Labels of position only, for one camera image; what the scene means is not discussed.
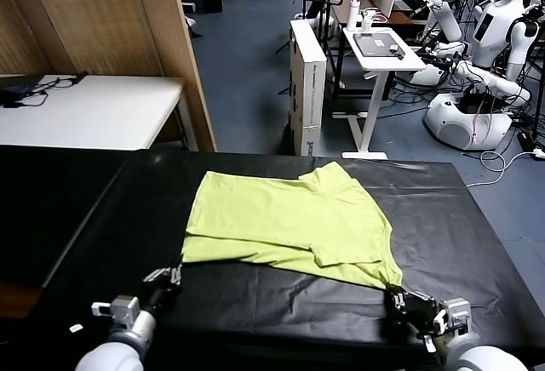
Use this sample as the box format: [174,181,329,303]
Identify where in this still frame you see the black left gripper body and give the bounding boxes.
[140,281,184,317]

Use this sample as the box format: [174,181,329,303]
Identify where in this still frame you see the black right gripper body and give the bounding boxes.
[393,302,439,338]

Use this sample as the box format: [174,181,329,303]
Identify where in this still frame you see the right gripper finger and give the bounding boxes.
[385,288,405,309]
[404,289,433,304]

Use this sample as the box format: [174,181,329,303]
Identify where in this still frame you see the yellow-green t-shirt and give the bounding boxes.
[181,162,404,291]

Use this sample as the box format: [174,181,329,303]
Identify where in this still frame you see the black tablecloth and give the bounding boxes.
[25,151,542,371]
[0,145,129,289]

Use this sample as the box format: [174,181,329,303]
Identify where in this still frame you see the white table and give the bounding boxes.
[0,73,186,151]

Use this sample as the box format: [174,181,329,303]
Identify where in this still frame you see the black power strip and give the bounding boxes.
[517,131,538,151]

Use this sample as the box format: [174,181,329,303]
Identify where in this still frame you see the small white standing desk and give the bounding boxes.
[331,26,427,160]

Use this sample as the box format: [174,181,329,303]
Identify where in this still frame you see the black laptop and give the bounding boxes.
[0,83,35,98]

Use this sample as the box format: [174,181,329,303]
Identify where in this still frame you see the tall white cardboard box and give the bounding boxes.
[288,18,328,157]

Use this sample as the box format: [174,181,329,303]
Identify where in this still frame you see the grey closed laptop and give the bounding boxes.
[353,32,405,57]

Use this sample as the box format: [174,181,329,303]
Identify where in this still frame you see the wooden partition panel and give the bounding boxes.
[0,0,218,153]

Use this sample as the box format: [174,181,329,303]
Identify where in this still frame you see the brown desk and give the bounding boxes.
[331,0,431,27]

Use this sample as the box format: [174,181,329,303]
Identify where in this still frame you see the white humanoid robot with base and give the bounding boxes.
[410,0,542,151]

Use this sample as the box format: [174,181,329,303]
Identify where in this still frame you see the white bottle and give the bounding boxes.
[347,0,361,31]

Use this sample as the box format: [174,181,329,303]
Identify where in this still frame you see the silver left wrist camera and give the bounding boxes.
[91,295,141,325]

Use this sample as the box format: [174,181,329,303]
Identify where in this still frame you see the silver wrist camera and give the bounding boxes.
[433,297,472,334]
[91,295,141,325]

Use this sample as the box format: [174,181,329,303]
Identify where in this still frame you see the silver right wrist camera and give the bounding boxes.
[433,297,472,334]

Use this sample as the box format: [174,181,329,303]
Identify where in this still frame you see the white floor cable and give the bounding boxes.
[466,149,545,188]

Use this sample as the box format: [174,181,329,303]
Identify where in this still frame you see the black cable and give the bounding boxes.
[0,71,89,111]

